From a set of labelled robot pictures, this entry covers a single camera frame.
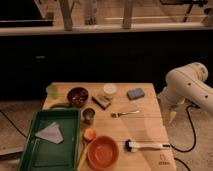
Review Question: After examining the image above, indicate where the orange bowl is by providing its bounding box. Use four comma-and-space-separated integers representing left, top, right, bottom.
87, 136, 119, 171

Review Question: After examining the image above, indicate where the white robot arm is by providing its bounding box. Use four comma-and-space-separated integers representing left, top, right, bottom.
157, 62, 213, 125

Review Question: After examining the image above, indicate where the brown wooden block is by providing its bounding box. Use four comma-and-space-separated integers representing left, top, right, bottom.
92, 95, 111, 110

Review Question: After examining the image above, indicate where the small metal cup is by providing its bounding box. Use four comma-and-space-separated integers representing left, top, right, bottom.
83, 108, 95, 125

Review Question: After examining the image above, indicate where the green plastic cup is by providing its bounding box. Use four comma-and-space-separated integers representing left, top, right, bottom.
46, 85, 58, 99

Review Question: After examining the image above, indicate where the grey folded cloth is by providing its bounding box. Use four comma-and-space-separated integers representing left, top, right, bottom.
35, 122, 63, 144

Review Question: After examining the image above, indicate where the yellow wooden spoon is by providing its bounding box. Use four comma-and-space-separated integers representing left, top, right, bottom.
77, 142, 89, 171

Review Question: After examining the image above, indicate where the white dish brush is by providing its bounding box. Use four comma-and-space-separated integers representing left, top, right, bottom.
125, 139, 171, 152

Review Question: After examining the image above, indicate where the green plastic tray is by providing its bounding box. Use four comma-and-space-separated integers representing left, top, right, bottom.
17, 109, 80, 171

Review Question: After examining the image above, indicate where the black power cable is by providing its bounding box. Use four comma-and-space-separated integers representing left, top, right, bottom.
170, 105, 201, 171

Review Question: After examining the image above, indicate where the black cable on left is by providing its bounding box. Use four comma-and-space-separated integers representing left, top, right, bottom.
0, 109, 28, 139

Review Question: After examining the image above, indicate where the metal fork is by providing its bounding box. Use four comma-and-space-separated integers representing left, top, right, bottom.
111, 110, 140, 118

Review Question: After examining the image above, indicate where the orange round fruit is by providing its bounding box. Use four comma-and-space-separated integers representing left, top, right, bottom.
83, 128, 96, 141

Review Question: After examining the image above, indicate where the dark bowl with food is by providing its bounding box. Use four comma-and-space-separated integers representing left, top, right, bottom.
67, 87, 89, 108

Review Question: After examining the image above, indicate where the white cup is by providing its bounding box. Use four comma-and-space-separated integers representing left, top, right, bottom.
103, 83, 117, 98

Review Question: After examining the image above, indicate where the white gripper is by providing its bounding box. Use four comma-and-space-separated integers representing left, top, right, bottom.
157, 89, 182, 125

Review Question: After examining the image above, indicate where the blue sponge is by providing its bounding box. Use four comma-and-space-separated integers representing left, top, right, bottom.
127, 88, 145, 100

